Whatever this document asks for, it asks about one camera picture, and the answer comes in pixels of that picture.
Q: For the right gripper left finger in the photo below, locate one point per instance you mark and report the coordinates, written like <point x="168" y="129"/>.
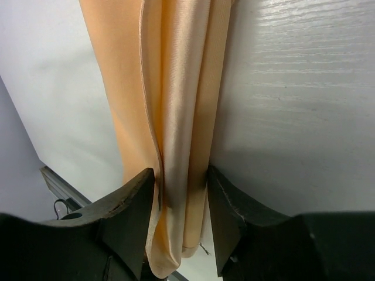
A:
<point x="102" y="241"/>

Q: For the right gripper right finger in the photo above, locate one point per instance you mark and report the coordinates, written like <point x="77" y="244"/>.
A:
<point x="254" y="242"/>

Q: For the peach satin napkin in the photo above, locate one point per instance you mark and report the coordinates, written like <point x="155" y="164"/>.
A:
<point x="161" y="64"/>

